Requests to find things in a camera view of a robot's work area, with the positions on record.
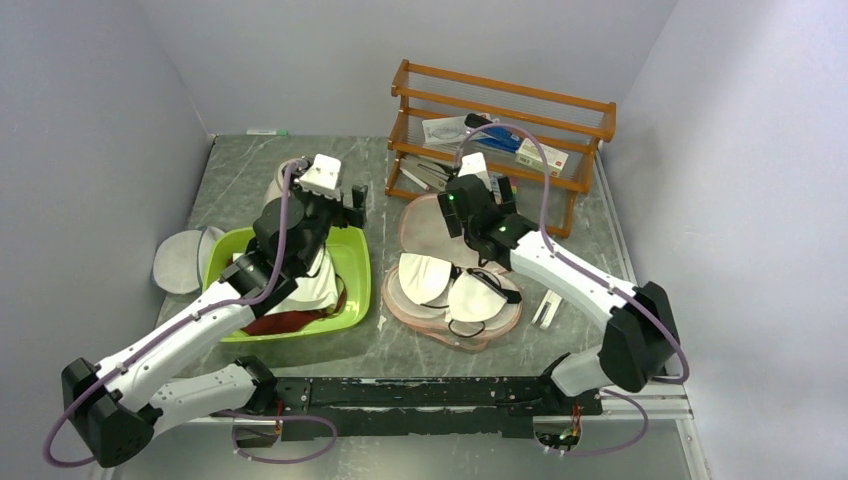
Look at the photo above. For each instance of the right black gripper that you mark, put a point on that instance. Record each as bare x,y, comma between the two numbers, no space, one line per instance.
454,225

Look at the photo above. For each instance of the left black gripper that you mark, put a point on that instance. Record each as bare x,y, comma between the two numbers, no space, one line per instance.
355,216

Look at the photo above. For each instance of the floral mesh laundry bag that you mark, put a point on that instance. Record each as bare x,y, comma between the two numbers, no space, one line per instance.
422,231

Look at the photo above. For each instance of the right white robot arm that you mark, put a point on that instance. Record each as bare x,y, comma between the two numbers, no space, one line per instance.
637,324

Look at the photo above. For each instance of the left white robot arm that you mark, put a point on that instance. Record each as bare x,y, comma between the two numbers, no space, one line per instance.
256,282

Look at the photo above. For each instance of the white black bra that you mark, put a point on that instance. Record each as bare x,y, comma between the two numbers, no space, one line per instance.
439,296

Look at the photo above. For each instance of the green plastic basin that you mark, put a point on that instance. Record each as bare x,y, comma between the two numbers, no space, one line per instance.
350,257

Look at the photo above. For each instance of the coloured marker pack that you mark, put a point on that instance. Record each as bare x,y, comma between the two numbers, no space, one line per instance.
501,184

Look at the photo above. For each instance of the white garment in basin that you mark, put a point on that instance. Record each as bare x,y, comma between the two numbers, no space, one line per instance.
317,290

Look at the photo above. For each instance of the grey black stapler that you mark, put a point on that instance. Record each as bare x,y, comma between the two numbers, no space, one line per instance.
434,174

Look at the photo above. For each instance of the white staples box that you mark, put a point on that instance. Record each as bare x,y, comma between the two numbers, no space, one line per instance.
529,156

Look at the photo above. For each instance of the blue stapler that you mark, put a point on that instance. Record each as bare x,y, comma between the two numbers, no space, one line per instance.
496,137

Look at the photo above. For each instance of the white green marker pen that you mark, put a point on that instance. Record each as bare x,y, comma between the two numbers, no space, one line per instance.
267,132

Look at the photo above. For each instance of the small white rectangular block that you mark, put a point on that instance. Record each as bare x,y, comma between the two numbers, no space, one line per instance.
547,310

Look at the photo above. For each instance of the orange wooden shelf rack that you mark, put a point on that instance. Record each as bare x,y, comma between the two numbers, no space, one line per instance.
439,107

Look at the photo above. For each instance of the white plastic packet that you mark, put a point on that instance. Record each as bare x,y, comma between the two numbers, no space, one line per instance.
452,130

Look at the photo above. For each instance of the dark red garment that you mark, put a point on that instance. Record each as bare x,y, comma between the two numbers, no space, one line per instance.
291,321

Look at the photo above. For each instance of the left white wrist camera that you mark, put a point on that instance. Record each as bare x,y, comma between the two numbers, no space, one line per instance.
323,177

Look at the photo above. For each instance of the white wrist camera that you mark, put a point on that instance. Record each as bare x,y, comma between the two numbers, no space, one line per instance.
474,165
323,177

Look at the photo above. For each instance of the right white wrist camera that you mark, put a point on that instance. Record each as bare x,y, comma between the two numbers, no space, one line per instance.
474,165

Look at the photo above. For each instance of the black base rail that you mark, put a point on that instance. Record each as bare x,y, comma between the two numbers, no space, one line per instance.
506,405

